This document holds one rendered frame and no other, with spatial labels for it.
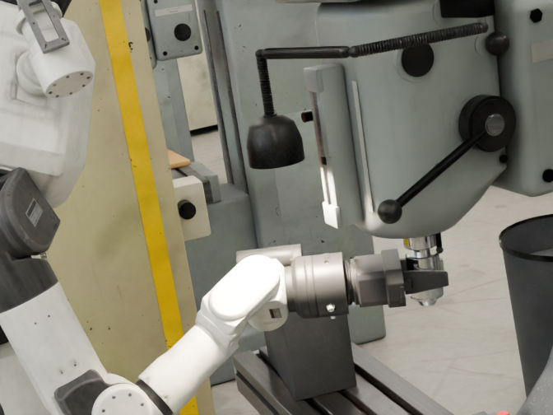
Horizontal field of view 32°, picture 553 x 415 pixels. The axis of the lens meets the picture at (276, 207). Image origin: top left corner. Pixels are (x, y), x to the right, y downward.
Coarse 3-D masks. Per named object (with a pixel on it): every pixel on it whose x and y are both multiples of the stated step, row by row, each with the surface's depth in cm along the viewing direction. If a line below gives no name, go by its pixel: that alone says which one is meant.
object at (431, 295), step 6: (408, 264) 132; (426, 264) 131; (432, 264) 131; (438, 264) 131; (408, 270) 132; (438, 288) 132; (414, 294) 133; (420, 294) 132; (426, 294) 132; (432, 294) 132; (438, 294) 132; (414, 300) 133; (420, 300) 132; (426, 300) 132; (432, 300) 132
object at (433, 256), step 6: (408, 252) 133; (432, 252) 132; (408, 258) 132; (414, 258) 131; (420, 258) 130; (426, 258) 130; (432, 258) 131; (438, 258) 131; (414, 264) 131; (420, 264) 131
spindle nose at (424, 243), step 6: (408, 240) 130; (414, 240) 130; (420, 240) 130; (426, 240) 130; (432, 240) 130; (408, 246) 131; (414, 246) 130; (420, 246) 130; (426, 246) 130; (432, 246) 130
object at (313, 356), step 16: (288, 320) 169; (304, 320) 170; (320, 320) 171; (336, 320) 172; (272, 336) 183; (288, 336) 170; (304, 336) 171; (320, 336) 172; (336, 336) 172; (272, 352) 187; (288, 352) 171; (304, 352) 172; (320, 352) 172; (336, 352) 173; (288, 368) 173; (304, 368) 172; (320, 368) 173; (336, 368) 174; (352, 368) 174; (288, 384) 177; (304, 384) 173; (320, 384) 174; (336, 384) 174; (352, 384) 175
